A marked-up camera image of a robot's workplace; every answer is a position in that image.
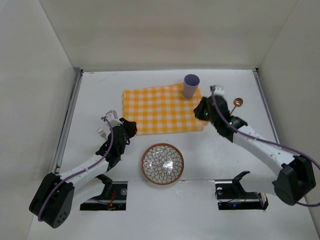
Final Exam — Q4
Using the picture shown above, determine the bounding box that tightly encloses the aluminium table rail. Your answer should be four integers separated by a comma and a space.
252, 68, 280, 144
49, 67, 83, 174

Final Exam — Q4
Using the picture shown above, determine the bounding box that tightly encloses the right aluminium table rail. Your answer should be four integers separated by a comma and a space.
252, 68, 280, 144

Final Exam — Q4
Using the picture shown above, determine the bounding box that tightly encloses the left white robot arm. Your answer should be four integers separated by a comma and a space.
29, 117, 138, 229

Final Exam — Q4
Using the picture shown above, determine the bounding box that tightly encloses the floral patterned ceramic plate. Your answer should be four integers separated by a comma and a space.
141, 143, 184, 186

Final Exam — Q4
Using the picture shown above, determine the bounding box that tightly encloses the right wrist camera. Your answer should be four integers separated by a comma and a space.
210, 85, 225, 97

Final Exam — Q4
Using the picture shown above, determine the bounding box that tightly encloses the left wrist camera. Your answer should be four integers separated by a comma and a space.
105, 110, 123, 128

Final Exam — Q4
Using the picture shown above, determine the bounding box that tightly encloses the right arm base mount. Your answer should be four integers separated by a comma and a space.
214, 180, 269, 211

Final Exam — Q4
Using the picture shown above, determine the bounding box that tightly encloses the lavender plastic cup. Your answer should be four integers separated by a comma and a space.
183, 74, 200, 99

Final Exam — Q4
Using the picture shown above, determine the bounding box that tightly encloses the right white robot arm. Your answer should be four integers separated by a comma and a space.
193, 94, 316, 206

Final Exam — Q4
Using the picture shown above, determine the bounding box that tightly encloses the copper spoon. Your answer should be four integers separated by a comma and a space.
230, 97, 244, 115

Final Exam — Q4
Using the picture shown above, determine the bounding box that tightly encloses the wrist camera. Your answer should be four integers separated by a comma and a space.
105, 110, 123, 128
210, 85, 225, 97

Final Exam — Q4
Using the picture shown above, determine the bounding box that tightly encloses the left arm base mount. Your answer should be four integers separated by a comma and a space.
79, 174, 128, 211

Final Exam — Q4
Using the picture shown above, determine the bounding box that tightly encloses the left aluminium table rail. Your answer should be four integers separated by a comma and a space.
49, 67, 83, 174

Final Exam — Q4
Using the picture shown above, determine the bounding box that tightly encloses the yellow checkered cloth napkin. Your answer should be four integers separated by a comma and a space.
122, 83, 207, 136

